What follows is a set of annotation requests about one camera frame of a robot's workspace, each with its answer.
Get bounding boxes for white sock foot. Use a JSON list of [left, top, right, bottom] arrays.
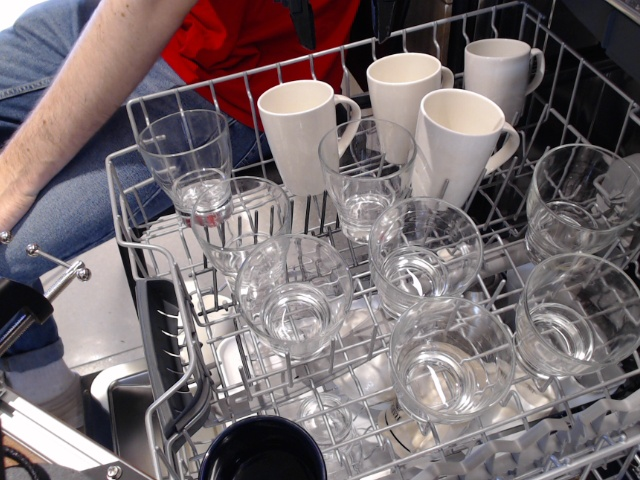
[[4, 359, 84, 429]]

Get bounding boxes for clear glass behind left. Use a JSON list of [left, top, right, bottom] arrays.
[[190, 176, 291, 287]]

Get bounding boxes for clear glass right upper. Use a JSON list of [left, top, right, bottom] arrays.
[[525, 144, 639, 264]]

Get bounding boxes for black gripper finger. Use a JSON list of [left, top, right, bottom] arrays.
[[280, 0, 316, 50], [371, 0, 409, 43]]

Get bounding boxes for tall clear glass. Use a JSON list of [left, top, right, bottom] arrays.
[[137, 109, 232, 224], [318, 117, 418, 244]]

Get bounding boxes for person forearm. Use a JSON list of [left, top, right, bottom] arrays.
[[1, 1, 194, 231]]

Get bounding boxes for grey wire dishwasher rack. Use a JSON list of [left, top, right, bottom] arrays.
[[106, 1, 639, 479]]

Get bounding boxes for white ceramic mug far right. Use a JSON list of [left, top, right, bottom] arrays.
[[464, 38, 546, 125]]

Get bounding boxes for white ceramic mug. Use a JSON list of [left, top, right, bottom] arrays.
[[412, 88, 520, 207], [257, 80, 361, 196], [366, 52, 454, 165], [464, 38, 546, 125]]

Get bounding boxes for dark blue mug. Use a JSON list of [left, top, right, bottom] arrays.
[[199, 416, 328, 479]]

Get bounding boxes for tall clear glass far left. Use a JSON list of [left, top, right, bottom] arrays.
[[137, 109, 232, 224]]

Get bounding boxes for white ceramic mug front right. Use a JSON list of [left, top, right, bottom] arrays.
[[412, 88, 520, 207]]

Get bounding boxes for clear glass right lower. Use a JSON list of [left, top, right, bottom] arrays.
[[514, 253, 639, 378]]

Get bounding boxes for clear glass front centre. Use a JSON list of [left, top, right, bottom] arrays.
[[389, 297, 516, 424]]

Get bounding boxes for clear glass front left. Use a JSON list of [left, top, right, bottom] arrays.
[[236, 234, 353, 360]]

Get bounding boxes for red shirt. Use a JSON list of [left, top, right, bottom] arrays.
[[162, 1, 343, 127]]

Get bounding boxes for dark grey rack side handle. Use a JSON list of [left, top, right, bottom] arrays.
[[135, 279, 209, 440]]

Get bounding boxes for white ceramic mug front left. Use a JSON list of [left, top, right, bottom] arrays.
[[257, 80, 361, 196]]

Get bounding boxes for tall clear glass centre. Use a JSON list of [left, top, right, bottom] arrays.
[[318, 117, 418, 244]]

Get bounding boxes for black clamp with metal handle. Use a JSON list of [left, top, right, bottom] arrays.
[[1, 243, 92, 357]]

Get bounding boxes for white ceramic mug middle back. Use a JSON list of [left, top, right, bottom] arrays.
[[366, 52, 454, 165]]

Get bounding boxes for small clear glass lower rack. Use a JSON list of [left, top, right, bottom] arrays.
[[298, 393, 353, 447]]

